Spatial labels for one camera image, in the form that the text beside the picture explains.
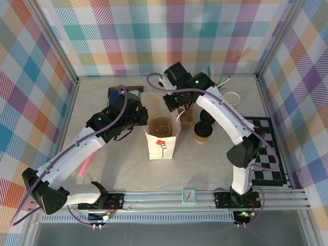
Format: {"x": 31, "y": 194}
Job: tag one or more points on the blue paper napkin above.
{"x": 112, "y": 97}

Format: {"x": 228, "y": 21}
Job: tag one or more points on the white flower-print paper bag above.
{"x": 159, "y": 151}

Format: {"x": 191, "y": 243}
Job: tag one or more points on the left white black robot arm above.
{"x": 71, "y": 156}

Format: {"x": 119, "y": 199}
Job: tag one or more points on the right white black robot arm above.
{"x": 223, "y": 115}

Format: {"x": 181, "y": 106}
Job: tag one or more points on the stack of black cup lids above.
{"x": 205, "y": 116}

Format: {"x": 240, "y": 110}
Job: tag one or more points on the stack of brown paper cups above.
{"x": 234, "y": 98}

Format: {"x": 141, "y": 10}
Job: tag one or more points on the pink highlighter pen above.
{"x": 84, "y": 166}

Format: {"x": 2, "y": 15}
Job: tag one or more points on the small teal square clock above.
{"x": 188, "y": 196}

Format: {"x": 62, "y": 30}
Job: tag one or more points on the black white checkerboard mat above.
{"x": 271, "y": 159}

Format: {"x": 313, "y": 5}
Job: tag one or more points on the black connector box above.
{"x": 243, "y": 216}
{"x": 98, "y": 217}

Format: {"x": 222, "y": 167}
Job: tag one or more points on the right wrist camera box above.
{"x": 162, "y": 82}

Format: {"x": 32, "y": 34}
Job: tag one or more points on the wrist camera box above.
{"x": 162, "y": 82}
{"x": 134, "y": 96}

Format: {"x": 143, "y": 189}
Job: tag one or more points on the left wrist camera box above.
{"x": 134, "y": 96}

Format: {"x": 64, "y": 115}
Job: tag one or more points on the aluminium mounting rail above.
{"x": 153, "y": 198}

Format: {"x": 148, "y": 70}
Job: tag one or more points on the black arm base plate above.
{"x": 223, "y": 201}
{"x": 115, "y": 202}

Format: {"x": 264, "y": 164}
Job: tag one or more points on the aluminium frame post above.
{"x": 56, "y": 42}
{"x": 278, "y": 38}

